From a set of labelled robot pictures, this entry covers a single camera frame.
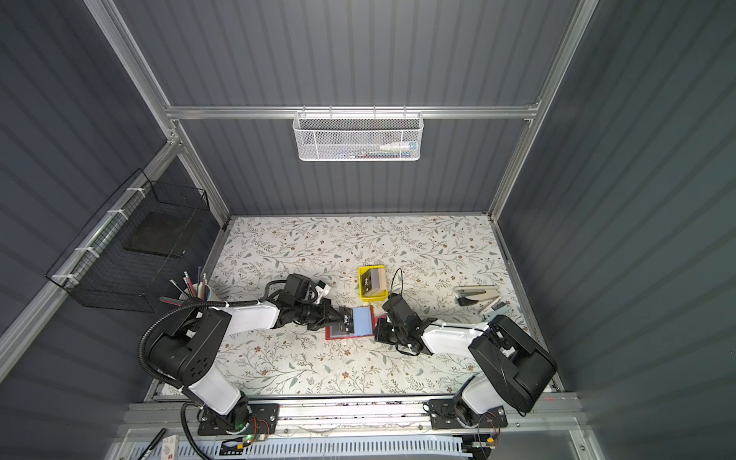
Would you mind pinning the yellow plastic card tray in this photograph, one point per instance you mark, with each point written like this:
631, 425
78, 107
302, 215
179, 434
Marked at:
364, 285

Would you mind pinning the beige stapler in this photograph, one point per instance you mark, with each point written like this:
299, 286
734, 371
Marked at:
472, 295

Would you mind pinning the black wire mesh basket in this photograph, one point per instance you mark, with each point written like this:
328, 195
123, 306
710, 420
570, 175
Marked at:
131, 256

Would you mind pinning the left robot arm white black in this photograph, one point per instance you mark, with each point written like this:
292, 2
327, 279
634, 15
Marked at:
180, 348

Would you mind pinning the stack of cards in tray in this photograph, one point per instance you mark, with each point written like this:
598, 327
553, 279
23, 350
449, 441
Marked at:
378, 283

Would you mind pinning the small white grey device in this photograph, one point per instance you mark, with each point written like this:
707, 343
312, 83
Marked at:
498, 307

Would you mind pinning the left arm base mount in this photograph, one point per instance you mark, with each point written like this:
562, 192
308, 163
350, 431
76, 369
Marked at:
244, 419

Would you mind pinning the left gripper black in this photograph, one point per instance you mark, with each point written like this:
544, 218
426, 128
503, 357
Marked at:
331, 313

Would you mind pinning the white tube in basket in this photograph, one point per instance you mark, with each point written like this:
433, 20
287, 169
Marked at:
401, 147

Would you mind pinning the white pen cup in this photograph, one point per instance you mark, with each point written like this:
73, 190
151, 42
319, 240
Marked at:
189, 286

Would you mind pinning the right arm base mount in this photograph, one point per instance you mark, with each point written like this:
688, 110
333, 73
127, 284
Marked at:
447, 413

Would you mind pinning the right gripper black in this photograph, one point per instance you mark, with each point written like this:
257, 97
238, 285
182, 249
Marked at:
382, 331

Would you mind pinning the white wire mesh basket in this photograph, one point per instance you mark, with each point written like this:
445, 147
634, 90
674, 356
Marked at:
355, 139

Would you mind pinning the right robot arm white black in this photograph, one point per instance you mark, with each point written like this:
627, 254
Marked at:
514, 368

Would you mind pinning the floral table mat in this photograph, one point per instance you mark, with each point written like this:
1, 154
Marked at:
426, 257

